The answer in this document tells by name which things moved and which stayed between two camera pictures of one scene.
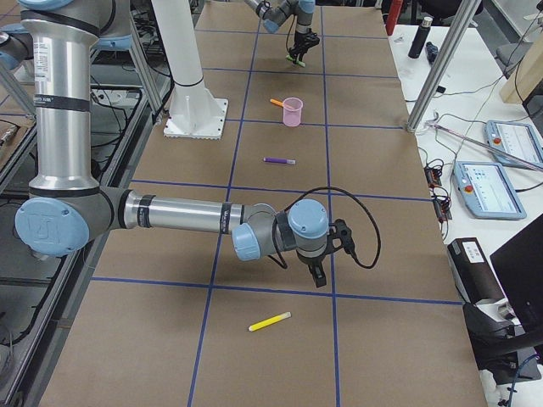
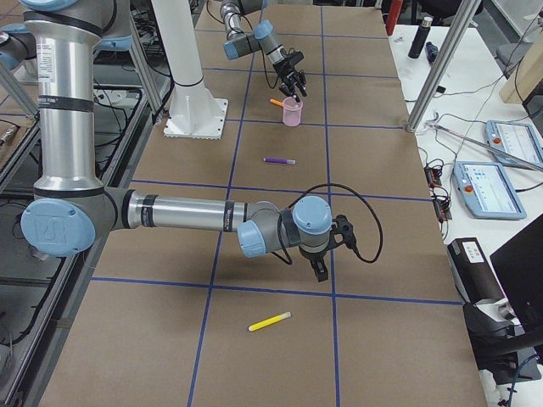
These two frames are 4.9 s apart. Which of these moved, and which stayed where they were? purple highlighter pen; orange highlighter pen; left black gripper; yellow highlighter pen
Moved: left black gripper
Stayed: yellow highlighter pen; purple highlighter pen; orange highlighter pen
